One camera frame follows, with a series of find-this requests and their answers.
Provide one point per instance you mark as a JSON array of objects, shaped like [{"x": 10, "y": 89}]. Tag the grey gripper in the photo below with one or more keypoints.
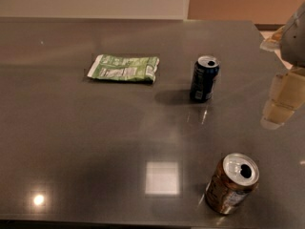
[{"x": 294, "y": 43}]

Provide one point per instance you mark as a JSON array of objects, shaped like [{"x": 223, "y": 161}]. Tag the orange soda can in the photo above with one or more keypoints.
[{"x": 235, "y": 177}]

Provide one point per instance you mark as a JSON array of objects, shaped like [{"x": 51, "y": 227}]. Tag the dark blue soda can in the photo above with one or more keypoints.
[{"x": 205, "y": 72}]

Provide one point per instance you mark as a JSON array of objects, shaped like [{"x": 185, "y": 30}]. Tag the green jalapeno chip bag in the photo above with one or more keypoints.
[{"x": 126, "y": 69}]

